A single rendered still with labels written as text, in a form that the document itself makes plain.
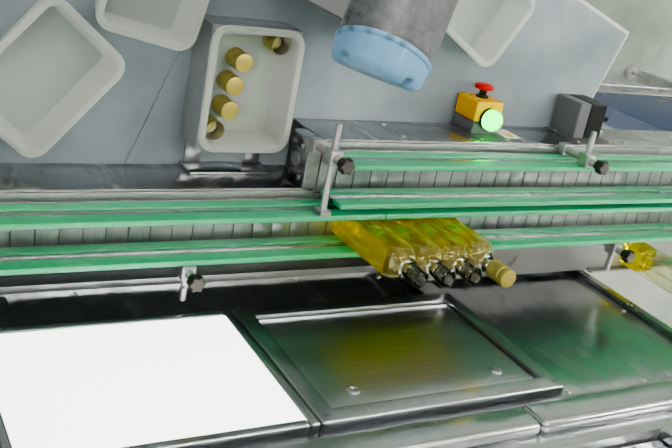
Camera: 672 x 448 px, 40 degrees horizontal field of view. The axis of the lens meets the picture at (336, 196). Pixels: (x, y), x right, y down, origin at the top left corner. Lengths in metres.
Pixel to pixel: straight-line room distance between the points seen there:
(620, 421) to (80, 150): 1.02
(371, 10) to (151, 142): 0.74
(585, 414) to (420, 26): 0.78
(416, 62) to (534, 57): 1.04
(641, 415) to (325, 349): 0.55
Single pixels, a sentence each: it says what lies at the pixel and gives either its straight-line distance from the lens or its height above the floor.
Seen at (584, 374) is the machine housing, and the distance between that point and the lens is 1.79.
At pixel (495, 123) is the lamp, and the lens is 1.92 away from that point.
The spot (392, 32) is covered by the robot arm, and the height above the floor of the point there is 1.41.
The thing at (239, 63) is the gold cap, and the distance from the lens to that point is 1.63.
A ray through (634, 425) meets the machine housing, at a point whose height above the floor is 1.41.
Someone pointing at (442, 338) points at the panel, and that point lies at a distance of 1.68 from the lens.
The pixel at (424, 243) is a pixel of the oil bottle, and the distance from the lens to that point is 1.66.
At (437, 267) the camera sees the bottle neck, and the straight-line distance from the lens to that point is 1.61.
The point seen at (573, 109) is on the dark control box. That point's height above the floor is 0.81.
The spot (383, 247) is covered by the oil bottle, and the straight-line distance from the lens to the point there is 1.61.
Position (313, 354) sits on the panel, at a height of 1.14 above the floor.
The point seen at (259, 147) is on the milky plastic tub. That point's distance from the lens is 1.67.
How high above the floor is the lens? 2.26
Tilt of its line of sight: 53 degrees down
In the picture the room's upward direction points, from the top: 129 degrees clockwise
